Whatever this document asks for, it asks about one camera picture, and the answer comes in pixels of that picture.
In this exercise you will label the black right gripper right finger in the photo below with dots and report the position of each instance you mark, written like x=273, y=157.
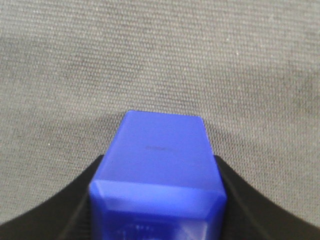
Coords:
x=249, y=215

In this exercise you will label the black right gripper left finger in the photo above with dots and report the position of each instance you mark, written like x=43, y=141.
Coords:
x=64, y=216

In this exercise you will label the blue plastic bottle-shaped part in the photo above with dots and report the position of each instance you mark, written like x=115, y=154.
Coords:
x=158, y=180

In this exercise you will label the grey conveyor belt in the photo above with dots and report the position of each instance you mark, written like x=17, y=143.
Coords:
x=71, y=69

